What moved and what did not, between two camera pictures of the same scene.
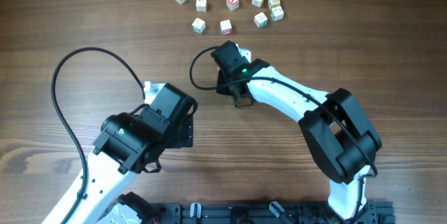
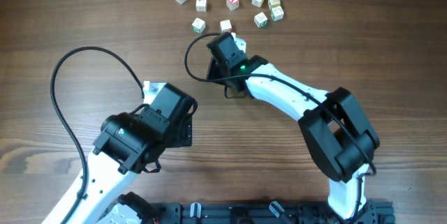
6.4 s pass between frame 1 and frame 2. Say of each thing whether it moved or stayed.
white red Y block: stayed
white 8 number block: stayed
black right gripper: moved
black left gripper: stayed
